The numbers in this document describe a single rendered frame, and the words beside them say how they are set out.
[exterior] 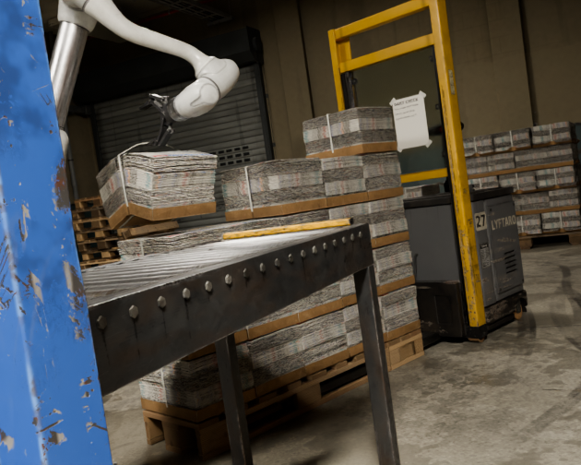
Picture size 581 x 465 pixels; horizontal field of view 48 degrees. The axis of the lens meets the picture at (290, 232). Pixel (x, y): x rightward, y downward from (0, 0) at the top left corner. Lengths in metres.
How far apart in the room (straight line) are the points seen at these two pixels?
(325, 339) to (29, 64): 2.41
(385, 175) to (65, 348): 2.80
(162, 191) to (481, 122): 7.10
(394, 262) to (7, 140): 2.83
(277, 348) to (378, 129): 1.24
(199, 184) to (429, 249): 1.76
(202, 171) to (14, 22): 1.90
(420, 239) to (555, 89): 5.45
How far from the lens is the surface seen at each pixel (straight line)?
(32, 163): 0.56
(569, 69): 9.03
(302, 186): 2.81
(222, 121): 10.39
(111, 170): 2.55
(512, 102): 8.95
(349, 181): 3.03
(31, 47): 0.59
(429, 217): 3.77
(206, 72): 2.37
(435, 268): 3.80
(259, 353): 2.62
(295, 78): 9.82
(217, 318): 1.11
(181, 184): 2.38
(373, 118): 3.26
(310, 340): 2.81
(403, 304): 3.33
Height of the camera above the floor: 0.90
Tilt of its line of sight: 3 degrees down
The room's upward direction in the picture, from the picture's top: 8 degrees counter-clockwise
